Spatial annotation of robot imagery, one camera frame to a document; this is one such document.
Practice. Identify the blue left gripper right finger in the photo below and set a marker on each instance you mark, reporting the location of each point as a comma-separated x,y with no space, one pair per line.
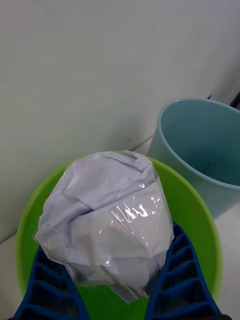
182,285

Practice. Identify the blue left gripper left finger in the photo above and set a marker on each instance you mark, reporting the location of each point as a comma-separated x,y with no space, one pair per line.
47,292

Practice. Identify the white paper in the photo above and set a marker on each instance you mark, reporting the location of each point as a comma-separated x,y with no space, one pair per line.
100,220

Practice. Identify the yellow-green plastic bin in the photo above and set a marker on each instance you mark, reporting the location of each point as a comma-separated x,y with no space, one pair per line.
196,200

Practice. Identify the pale blue plastic bin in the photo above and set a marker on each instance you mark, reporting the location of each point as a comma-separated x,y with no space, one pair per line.
200,140

